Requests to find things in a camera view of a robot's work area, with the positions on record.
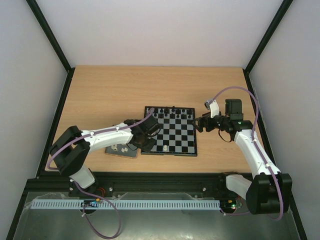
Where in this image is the black white chess board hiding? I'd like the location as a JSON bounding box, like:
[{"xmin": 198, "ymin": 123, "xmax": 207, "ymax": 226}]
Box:
[{"xmin": 141, "ymin": 106, "xmax": 198, "ymax": 157}]

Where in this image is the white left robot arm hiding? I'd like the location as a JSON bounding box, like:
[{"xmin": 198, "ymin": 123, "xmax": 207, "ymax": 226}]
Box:
[{"xmin": 49, "ymin": 115, "xmax": 161, "ymax": 189}]

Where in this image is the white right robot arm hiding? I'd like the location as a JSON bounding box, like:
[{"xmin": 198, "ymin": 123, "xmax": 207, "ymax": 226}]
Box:
[{"xmin": 192, "ymin": 99, "xmax": 293, "ymax": 215}]

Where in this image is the dark cork-edged tray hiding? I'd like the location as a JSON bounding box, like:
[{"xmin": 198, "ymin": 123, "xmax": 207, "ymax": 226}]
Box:
[{"xmin": 104, "ymin": 143, "xmax": 138, "ymax": 159}]

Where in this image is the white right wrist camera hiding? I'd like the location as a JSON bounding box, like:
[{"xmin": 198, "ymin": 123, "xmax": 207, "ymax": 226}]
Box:
[{"xmin": 204, "ymin": 99, "xmax": 220, "ymax": 119}]

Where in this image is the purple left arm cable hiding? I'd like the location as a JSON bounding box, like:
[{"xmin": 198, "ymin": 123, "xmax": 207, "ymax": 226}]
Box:
[{"xmin": 46, "ymin": 107, "xmax": 123, "ymax": 238}]

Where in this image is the light blue cable duct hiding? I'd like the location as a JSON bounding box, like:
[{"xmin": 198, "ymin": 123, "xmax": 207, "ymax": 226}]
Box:
[{"xmin": 30, "ymin": 199, "xmax": 221, "ymax": 210}]

